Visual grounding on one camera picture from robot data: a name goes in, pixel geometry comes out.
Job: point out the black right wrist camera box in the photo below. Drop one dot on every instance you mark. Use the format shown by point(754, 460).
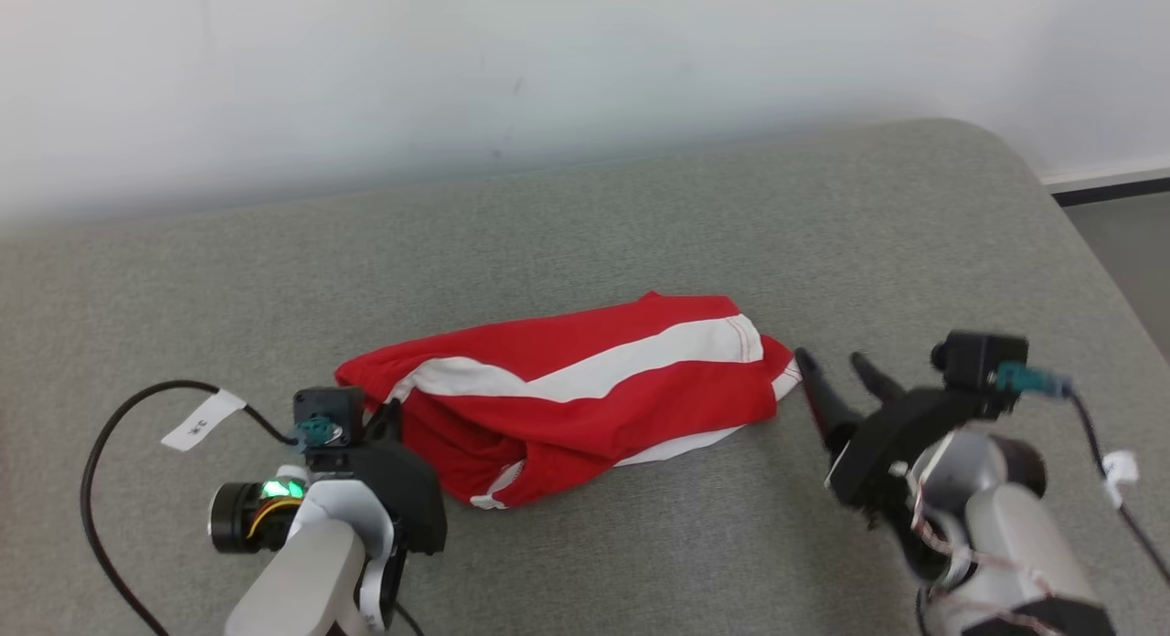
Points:
point(978, 357)

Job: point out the red shorts with white stripe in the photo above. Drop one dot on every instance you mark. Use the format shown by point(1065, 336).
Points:
point(567, 408)

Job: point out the white and dark baseboard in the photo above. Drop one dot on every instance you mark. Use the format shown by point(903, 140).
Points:
point(1111, 184)

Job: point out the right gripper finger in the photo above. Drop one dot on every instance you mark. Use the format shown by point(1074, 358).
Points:
point(830, 403)
point(877, 385)

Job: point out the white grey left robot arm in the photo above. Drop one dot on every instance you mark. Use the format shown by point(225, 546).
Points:
point(311, 563)

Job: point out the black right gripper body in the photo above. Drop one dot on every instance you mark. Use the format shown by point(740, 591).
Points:
point(900, 444)

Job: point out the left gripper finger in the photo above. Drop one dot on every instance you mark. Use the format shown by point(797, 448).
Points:
point(388, 424)

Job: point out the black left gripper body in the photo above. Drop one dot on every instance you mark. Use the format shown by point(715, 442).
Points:
point(411, 499)

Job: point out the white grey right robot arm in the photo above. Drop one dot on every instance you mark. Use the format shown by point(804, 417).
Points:
point(1005, 545)

